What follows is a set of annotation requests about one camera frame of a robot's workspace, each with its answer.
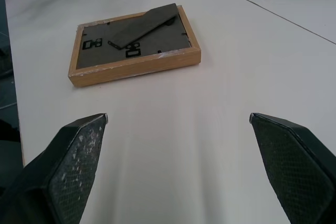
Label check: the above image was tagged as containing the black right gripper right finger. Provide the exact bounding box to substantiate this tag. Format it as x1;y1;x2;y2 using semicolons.
248;112;336;224

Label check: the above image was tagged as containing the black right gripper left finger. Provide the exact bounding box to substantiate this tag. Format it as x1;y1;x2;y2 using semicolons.
0;113;109;224

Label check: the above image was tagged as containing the wooden picture frame face down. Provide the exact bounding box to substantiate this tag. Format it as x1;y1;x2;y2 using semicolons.
68;3;202;88

